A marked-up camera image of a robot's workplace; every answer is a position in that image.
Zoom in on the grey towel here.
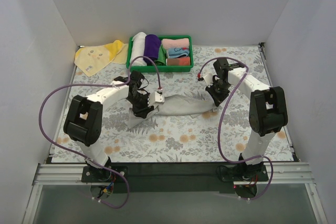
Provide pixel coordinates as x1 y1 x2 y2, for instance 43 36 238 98
127 94 216 129

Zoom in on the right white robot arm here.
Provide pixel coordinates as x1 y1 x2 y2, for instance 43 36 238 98
197 57 288 179

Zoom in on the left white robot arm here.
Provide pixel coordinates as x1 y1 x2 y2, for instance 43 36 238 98
64 71 154 169

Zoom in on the floral table mat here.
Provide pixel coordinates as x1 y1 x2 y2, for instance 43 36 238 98
49 46 295 164

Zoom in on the green plastic tray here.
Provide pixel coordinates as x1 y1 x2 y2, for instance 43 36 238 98
125 35 194 73

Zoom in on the brown rolled towel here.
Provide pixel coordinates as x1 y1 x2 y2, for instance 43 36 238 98
166 57 191 66

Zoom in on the green rolled towel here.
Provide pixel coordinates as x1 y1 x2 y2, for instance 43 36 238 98
153 46 166 66

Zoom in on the blue patterned rolled towel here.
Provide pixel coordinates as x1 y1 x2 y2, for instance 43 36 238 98
166 47 190 59

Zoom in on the purple rolled towel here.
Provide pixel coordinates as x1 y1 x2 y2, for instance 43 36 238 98
143 34 161 63

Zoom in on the white rolled towel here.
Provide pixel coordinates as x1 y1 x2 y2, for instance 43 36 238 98
130 32 147 67

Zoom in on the yellow towel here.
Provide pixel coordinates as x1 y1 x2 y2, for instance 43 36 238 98
74 40 128 77

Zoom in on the pink rolled towel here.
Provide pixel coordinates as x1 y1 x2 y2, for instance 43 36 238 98
162 38 190 50

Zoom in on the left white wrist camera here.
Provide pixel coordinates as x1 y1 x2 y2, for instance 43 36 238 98
148 92 165 106

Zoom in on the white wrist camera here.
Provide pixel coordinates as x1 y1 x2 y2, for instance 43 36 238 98
148 92 165 106
198 73 214 87

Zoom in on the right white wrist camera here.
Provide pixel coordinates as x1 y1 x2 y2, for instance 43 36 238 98
198 73 214 87

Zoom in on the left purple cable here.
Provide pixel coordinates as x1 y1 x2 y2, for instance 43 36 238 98
38 55 163 210

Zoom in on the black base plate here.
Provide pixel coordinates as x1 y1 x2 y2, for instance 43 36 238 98
81 162 270 194

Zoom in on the aluminium frame rail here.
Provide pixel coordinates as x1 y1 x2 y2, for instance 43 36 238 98
24 162 327 223

